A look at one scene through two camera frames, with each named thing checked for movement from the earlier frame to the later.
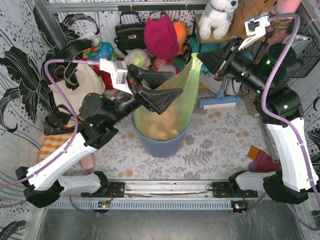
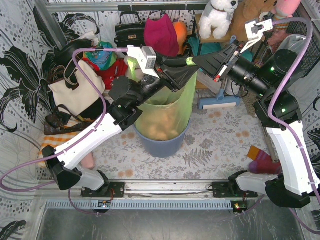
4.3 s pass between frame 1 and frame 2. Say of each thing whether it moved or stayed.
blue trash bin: stayed
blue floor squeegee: stayed
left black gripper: moved
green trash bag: stayed
